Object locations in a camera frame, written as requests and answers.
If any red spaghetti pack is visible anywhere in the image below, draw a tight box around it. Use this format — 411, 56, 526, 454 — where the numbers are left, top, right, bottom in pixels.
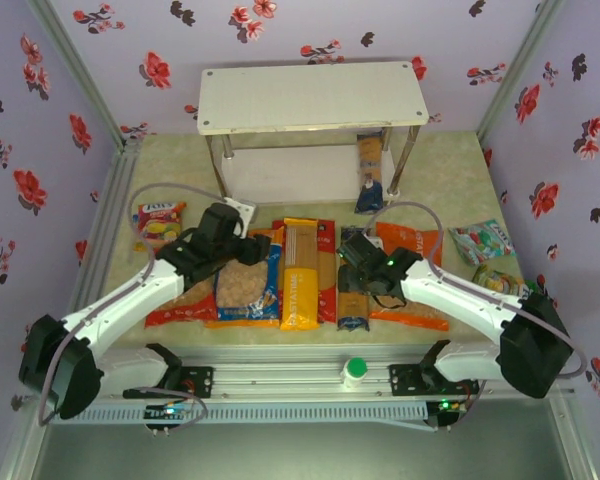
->
271, 218, 286, 264
317, 222, 339, 326

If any wide blue spaghetti pack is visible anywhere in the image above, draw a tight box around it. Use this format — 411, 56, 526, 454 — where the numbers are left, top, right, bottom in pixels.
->
336, 226, 372, 334

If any blue orange pasta bag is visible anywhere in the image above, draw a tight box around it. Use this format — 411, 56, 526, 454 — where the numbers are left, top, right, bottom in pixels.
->
204, 227, 285, 330

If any yellow spaghetti pack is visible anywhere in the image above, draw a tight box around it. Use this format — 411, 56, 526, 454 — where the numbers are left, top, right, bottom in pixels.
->
278, 216, 322, 332

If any red macaroni bag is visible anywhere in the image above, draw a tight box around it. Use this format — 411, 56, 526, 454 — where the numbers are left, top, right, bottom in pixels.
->
144, 269, 220, 330

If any white two-tier shelf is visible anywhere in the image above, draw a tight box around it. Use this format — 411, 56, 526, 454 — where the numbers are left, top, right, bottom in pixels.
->
197, 60, 429, 209

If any red fruit candy bag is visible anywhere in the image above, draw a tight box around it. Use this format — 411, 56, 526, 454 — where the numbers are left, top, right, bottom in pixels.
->
132, 201, 189, 251

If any white bottle green cap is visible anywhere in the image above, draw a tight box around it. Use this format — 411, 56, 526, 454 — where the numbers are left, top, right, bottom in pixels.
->
340, 357, 370, 391

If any green red candy bag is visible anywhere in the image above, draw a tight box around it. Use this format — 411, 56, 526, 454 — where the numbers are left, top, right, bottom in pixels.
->
448, 219, 516, 266

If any green yellow candy bag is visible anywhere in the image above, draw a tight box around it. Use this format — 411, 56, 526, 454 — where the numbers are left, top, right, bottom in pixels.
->
472, 263, 536, 301

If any brown spaghetti packet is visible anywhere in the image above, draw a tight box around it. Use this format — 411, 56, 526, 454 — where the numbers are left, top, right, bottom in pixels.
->
354, 130, 385, 215

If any small electronics board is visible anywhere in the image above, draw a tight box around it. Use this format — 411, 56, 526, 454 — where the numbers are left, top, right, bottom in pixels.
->
426, 397, 469, 431
143, 399, 204, 437

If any grey metal panel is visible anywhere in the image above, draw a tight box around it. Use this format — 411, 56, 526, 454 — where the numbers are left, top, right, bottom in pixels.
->
29, 422, 574, 480

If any left arm grey cable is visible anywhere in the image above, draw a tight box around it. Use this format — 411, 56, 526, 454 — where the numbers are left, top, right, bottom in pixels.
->
37, 182, 241, 429

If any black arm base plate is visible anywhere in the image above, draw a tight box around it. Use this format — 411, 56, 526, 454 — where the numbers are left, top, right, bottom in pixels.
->
388, 363, 481, 400
123, 365, 215, 401

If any aluminium extrusion frame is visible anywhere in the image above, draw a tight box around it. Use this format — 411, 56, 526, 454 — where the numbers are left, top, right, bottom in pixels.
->
0, 0, 600, 480

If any white slotted cable duct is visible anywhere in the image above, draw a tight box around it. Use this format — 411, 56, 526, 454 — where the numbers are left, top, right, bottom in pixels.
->
47, 402, 429, 426

